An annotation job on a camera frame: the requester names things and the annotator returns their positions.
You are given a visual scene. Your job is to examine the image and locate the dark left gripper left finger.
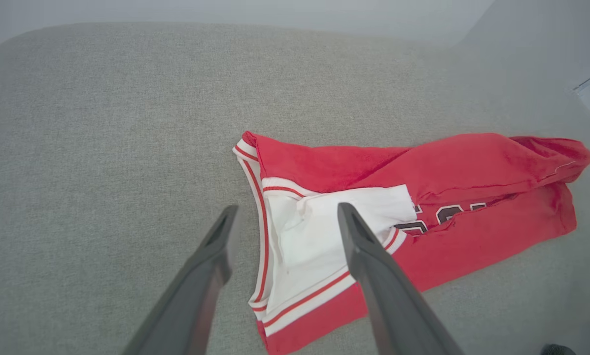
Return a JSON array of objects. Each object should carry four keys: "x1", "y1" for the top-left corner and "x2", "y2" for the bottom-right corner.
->
[{"x1": 123, "y1": 205, "x2": 240, "y2": 355}]

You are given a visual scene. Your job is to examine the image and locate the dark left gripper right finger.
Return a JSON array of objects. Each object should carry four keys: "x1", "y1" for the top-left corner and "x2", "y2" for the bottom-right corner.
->
[{"x1": 337, "y1": 202, "x2": 466, "y2": 355}]

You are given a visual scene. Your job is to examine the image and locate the red white-trimmed jersey garment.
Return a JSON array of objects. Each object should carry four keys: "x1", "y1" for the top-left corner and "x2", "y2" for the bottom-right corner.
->
[{"x1": 232, "y1": 131, "x2": 590, "y2": 355}]

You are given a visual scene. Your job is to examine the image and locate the grey fabric sofa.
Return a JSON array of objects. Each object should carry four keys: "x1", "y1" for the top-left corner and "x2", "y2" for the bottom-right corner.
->
[{"x1": 0, "y1": 22, "x2": 590, "y2": 355}]

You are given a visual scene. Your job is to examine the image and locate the dark round object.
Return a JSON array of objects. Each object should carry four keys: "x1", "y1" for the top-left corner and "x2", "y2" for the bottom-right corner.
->
[{"x1": 541, "y1": 343, "x2": 577, "y2": 355}]

